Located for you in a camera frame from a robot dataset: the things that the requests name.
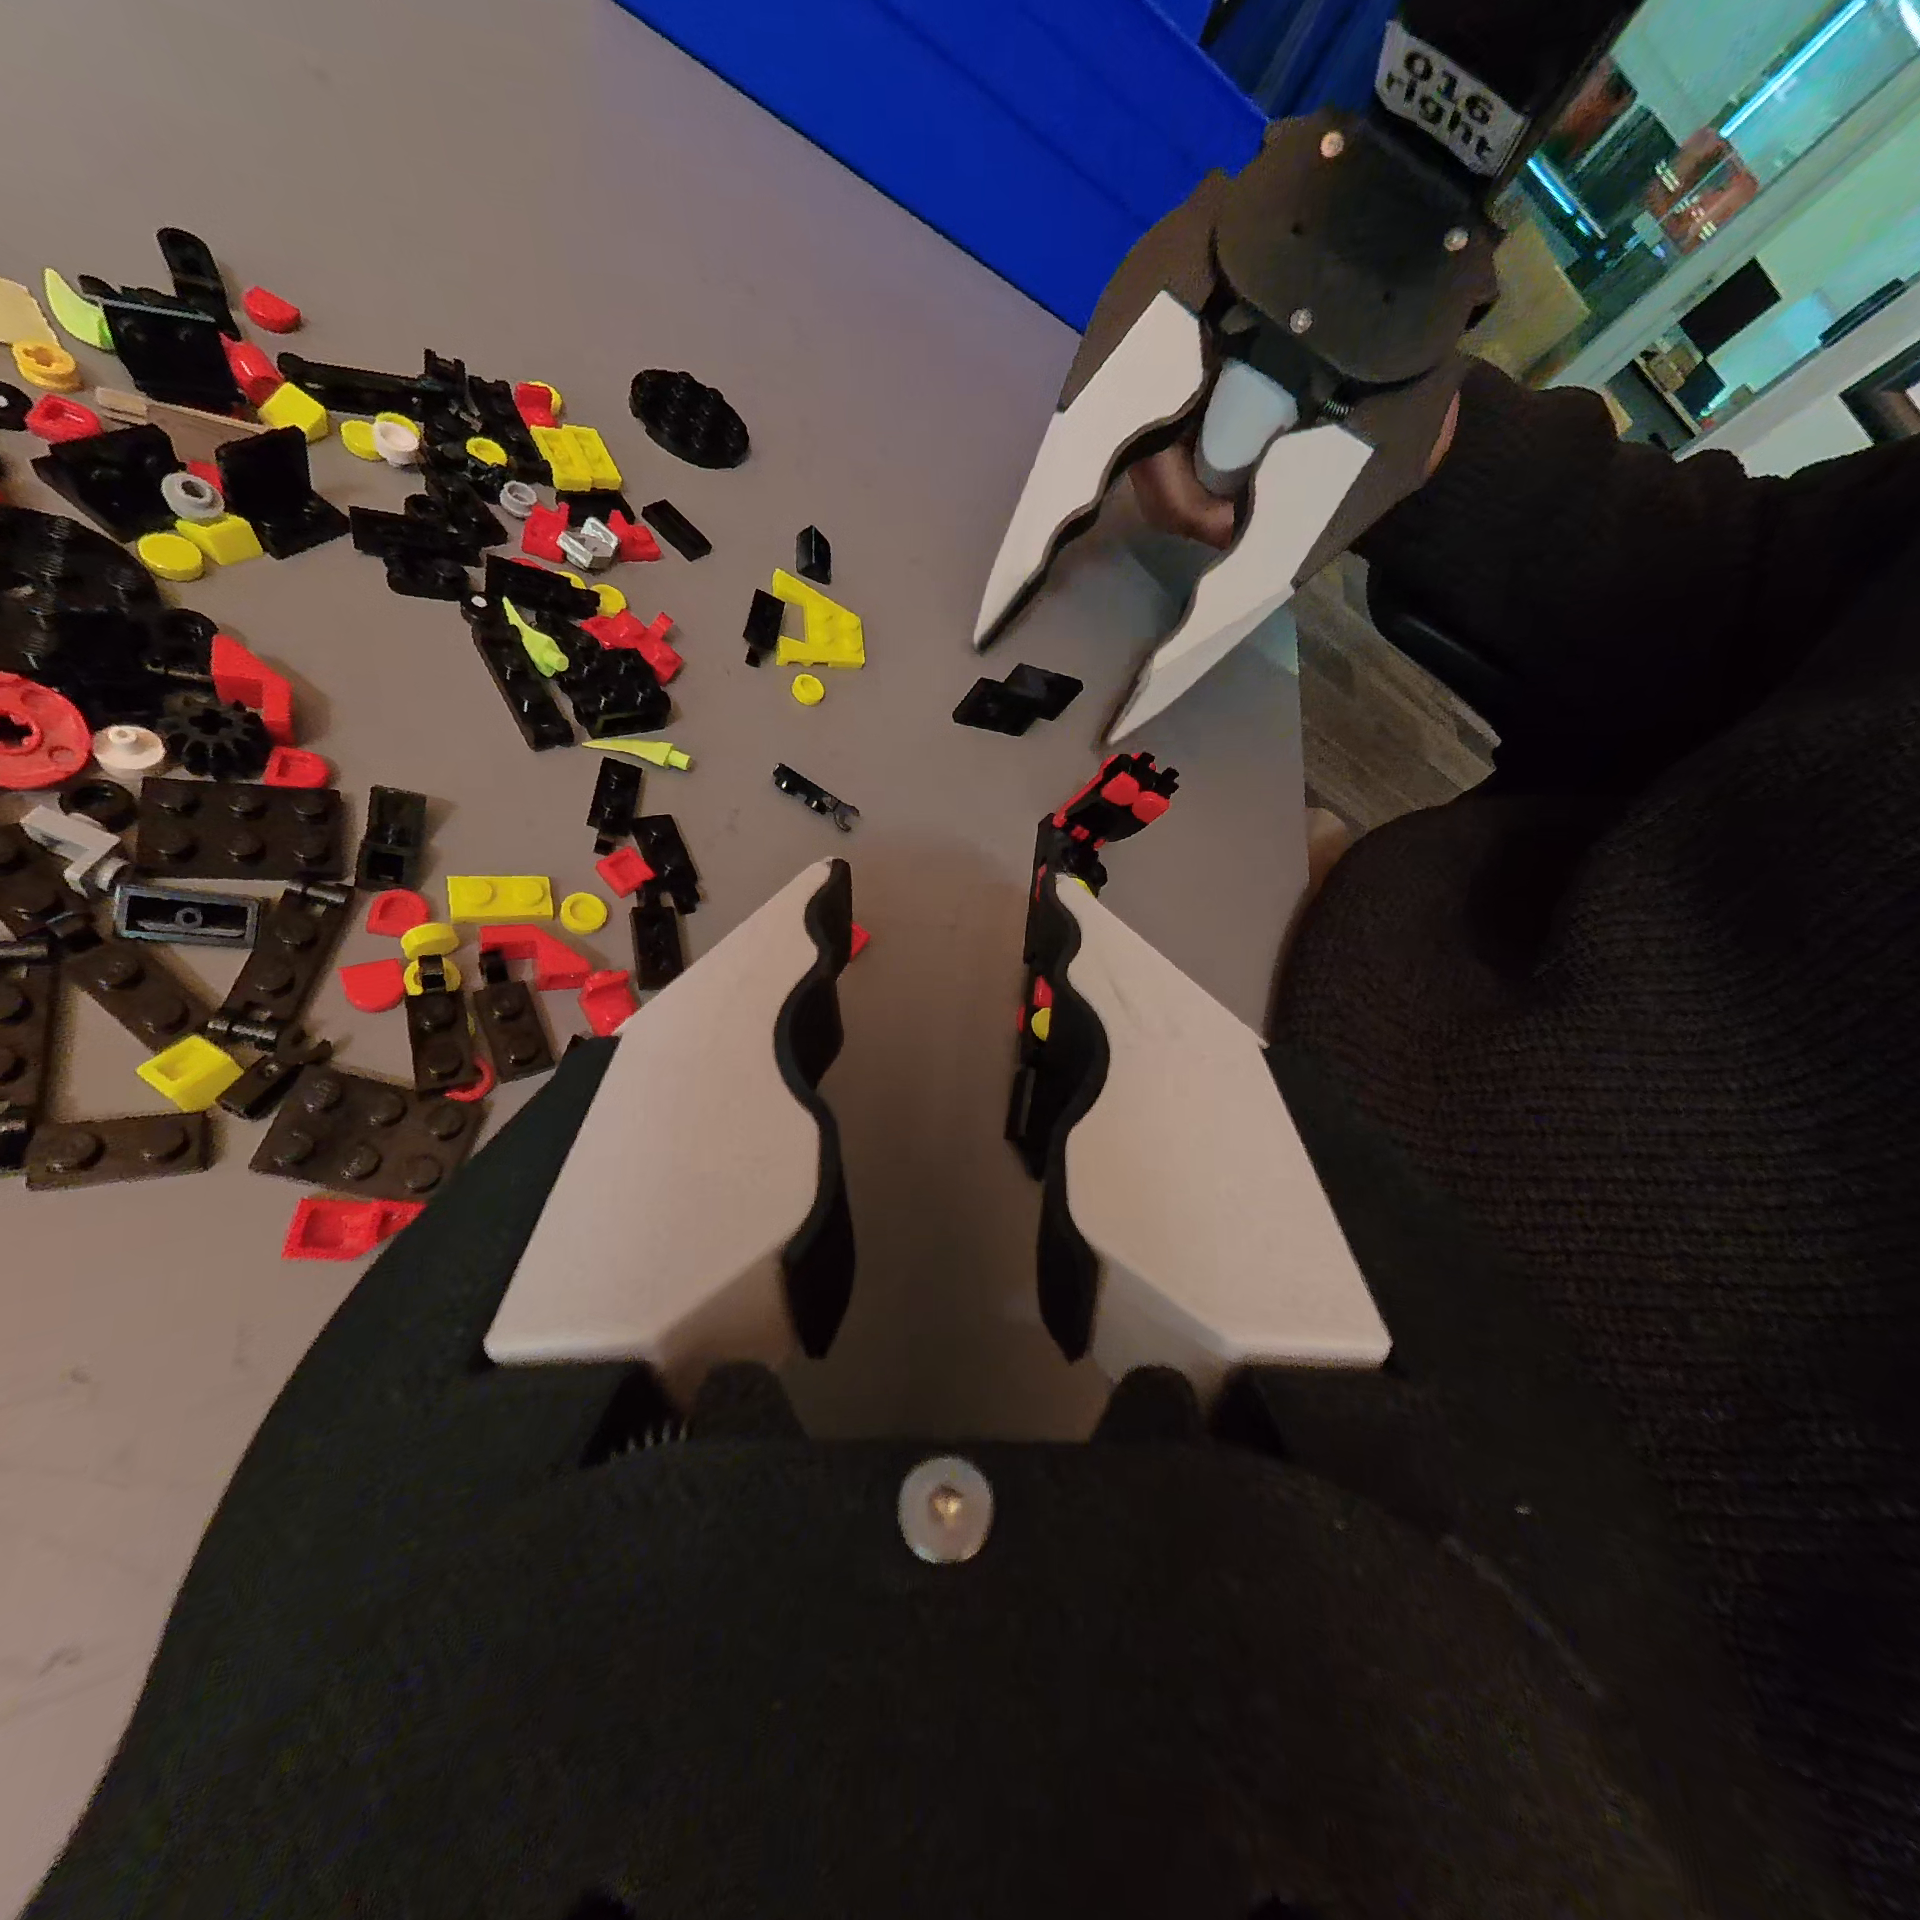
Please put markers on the person's right hand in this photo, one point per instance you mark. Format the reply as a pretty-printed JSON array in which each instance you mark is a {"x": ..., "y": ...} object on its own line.
[{"x": 1185, "y": 503}]

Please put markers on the yellow wedge lego plate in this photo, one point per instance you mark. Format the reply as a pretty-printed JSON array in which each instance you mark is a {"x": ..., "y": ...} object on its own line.
[{"x": 821, "y": 622}]

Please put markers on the blue storage bin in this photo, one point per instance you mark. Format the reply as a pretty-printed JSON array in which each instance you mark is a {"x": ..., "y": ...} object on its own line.
[{"x": 961, "y": 137}]

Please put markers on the dark round lego plate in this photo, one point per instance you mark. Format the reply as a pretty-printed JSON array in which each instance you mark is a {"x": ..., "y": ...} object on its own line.
[{"x": 691, "y": 418}]

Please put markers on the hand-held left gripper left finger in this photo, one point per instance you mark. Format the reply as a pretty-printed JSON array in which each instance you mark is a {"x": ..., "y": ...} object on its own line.
[{"x": 691, "y": 1185}]

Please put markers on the black rectangular lego tile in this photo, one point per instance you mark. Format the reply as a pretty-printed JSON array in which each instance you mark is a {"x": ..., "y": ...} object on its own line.
[{"x": 674, "y": 529}]

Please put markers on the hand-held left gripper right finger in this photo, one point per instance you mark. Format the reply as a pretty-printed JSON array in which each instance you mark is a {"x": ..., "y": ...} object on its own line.
[{"x": 1215, "y": 1202}]

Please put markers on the black lego clip piece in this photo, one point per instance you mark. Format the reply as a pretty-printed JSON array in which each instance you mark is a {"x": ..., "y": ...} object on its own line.
[{"x": 809, "y": 791}]

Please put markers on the long black red yellow lego assembly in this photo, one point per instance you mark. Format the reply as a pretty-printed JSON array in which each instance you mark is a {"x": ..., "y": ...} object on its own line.
[{"x": 1119, "y": 797}]

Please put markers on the black angled lego piece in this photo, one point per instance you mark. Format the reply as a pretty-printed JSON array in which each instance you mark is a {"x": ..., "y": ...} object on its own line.
[{"x": 1017, "y": 698}]

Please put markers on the person's right forearm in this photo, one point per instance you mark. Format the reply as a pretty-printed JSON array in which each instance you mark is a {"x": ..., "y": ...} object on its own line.
[{"x": 1622, "y": 524}]

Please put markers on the pile of lego pieces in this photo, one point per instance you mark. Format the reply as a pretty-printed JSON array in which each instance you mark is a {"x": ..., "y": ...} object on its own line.
[{"x": 59, "y": 599}]

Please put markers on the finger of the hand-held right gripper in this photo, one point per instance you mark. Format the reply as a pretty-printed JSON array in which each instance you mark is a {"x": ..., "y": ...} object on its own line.
[
  {"x": 1277, "y": 541},
  {"x": 1096, "y": 436}
]

